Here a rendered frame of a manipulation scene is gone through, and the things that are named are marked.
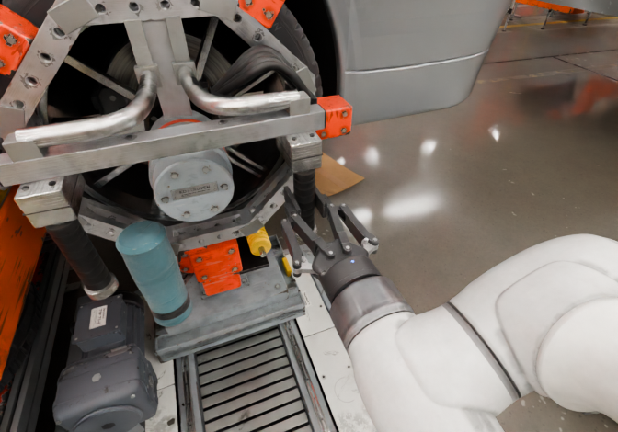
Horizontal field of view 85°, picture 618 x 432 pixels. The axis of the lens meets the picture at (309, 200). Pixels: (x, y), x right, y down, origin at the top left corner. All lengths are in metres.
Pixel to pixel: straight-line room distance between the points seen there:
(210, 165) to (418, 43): 0.66
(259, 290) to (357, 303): 0.83
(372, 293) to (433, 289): 1.17
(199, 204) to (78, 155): 0.20
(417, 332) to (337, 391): 0.85
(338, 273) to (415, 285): 1.14
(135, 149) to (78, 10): 0.23
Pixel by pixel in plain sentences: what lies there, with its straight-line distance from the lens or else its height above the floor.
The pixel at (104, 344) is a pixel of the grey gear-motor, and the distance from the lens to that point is 1.05.
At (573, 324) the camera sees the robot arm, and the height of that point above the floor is 0.96.
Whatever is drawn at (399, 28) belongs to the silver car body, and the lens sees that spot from 0.96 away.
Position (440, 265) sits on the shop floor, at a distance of 1.66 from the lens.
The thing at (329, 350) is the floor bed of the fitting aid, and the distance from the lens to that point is 1.25.
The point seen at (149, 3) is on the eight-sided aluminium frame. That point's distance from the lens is 0.63.
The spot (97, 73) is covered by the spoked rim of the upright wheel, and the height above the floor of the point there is 0.98.
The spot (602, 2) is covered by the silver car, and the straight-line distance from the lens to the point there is 2.78.
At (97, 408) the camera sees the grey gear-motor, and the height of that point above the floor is 0.39.
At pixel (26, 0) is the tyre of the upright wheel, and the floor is 1.10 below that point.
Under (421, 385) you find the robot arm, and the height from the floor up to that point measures 0.88.
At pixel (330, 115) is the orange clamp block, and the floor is 0.87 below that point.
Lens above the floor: 1.20
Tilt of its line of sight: 40 degrees down
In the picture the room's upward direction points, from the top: straight up
